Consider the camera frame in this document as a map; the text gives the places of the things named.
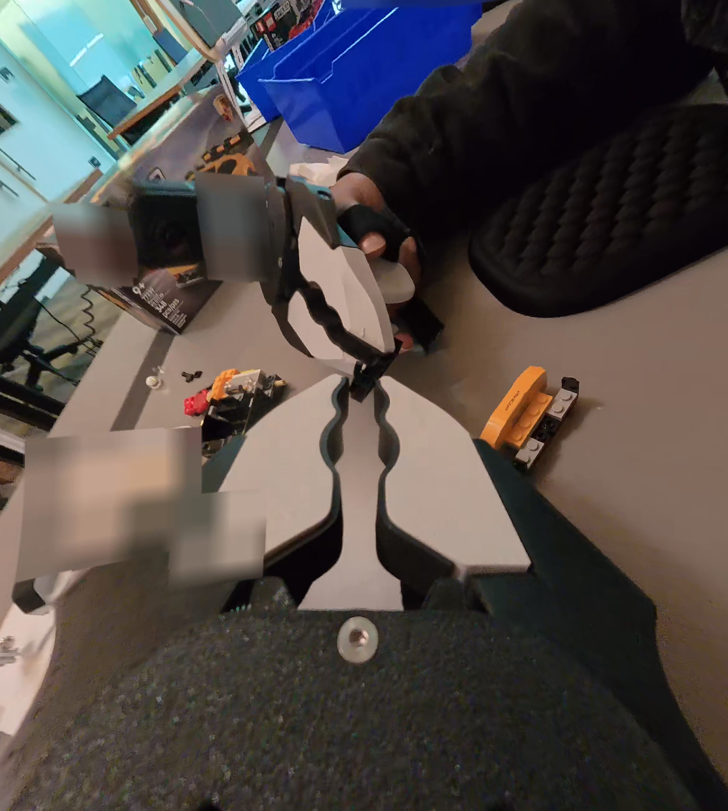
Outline long wooden background table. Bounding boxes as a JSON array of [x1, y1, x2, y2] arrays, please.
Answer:
[[106, 38, 228, 142]]

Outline black office chair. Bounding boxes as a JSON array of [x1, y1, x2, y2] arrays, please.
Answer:
[[0, 252, 98, 389], [76, 74, 136, 132]]

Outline toy car set box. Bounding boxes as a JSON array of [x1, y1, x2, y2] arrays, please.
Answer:
[[88, 82, 276, 338]]

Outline long black brick plate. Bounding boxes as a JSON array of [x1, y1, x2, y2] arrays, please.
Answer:
[[349, 350, 398, 402]]

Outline grey desk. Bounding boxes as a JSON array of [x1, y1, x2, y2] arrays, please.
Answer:
[[0, 85, 728, 811]]

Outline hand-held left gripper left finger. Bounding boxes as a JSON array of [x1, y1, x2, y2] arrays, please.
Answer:
[[217, 373, 347, 574]]

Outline white stand tray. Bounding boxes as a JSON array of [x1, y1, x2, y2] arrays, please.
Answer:
[[0, 567, 64, 739]]

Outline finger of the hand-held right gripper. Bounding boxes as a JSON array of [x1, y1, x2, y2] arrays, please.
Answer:
[[285, 293, 360, 376], [297, 217, 398, 356]]

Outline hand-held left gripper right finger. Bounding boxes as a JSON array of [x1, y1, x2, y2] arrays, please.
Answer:
[[373, 375, 532, 580]]

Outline black coiled cable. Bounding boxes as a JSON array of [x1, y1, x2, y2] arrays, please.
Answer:
[[78, 284, 104, 352]]

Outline white crumpled paper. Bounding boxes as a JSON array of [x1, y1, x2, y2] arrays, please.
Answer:
[[288, 160, 347, 186]]

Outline person's right hand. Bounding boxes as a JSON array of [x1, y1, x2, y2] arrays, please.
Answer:
[[331, 172, 427, 354]]

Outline orange and black brick assembly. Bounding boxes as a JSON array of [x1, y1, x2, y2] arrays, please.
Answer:
[[478, 365, 581, 474]]

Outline black brick car chassis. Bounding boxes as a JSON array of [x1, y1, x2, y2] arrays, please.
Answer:
[[201, 368, 289, 458]]

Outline red toy set box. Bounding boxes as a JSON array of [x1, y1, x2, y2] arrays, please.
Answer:
[[261, 0, 340, 53]]

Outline blue storage bin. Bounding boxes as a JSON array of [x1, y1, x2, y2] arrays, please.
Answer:
[[258, 5, 486, 155], [235, 9, 346, 122]]

